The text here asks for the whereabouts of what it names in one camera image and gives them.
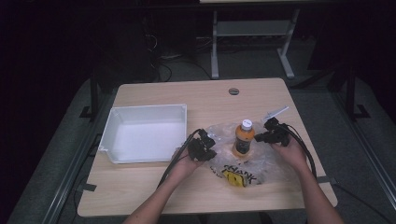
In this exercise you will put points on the white metal desk frame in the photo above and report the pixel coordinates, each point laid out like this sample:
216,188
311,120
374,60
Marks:
249,28

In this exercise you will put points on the black metal stand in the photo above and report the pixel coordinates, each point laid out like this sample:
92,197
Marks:
94,96
351,93

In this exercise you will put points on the person's left hand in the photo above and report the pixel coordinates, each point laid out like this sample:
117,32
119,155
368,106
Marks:
185,165

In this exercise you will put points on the grey round table grommet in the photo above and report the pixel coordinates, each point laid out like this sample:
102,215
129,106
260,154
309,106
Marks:
233,91

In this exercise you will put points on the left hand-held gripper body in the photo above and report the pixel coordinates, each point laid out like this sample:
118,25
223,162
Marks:
195,148

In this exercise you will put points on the grey tape strip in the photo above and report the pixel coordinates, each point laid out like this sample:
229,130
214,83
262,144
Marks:
327,179

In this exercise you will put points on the person's right hand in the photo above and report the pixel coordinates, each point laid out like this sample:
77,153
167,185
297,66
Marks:
291,155

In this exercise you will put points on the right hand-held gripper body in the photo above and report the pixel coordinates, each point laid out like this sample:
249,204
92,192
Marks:
278,132

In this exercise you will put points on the orange juice bottle white cap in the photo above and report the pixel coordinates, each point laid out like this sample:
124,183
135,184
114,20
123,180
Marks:
243,140

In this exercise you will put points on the aluminium rail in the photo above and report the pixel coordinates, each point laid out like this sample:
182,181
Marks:
370,161
71,174

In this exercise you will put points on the clear printed plastic bag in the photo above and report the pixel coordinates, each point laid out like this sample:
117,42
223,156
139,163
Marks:
267,161

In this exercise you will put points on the white plastic bin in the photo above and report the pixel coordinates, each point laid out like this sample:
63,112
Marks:
146,133

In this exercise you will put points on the black tape strip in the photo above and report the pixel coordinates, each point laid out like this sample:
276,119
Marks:
88,187

